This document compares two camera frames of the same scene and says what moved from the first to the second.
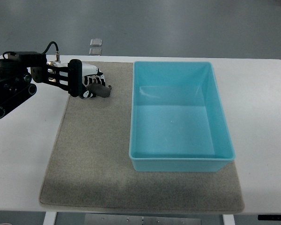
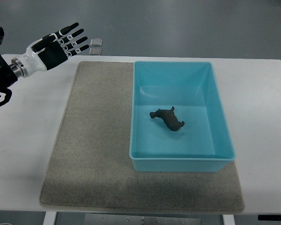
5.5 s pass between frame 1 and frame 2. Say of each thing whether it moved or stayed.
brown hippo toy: moved
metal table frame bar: stayed
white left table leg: stayed
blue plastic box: stayed
